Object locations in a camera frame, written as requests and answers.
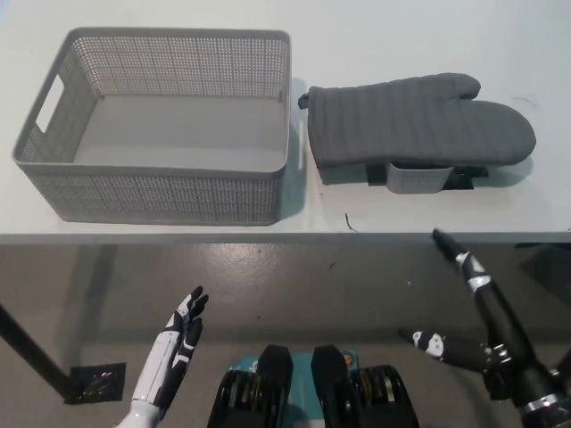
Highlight black table leg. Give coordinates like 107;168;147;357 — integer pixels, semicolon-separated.
0;302;75;396

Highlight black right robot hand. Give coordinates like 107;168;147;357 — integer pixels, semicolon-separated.
397;228;561;409

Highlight black robot body teal tops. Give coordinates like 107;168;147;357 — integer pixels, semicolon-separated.
206;344;423;428

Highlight large grey perforated plastic basket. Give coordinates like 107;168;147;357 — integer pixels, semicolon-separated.
12;27;295;227

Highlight black tape patch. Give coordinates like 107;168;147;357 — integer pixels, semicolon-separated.
367;161;490;191

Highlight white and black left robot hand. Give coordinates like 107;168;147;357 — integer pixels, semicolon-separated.
130;284;211;410

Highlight black floor plate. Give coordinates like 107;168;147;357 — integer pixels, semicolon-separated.
64;361;128;406

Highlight dark grey quilted oven glove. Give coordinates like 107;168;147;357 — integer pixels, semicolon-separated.
297;74;537;185

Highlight small grey perforated plastic container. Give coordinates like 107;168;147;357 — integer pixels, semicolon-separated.
385;161;452;196

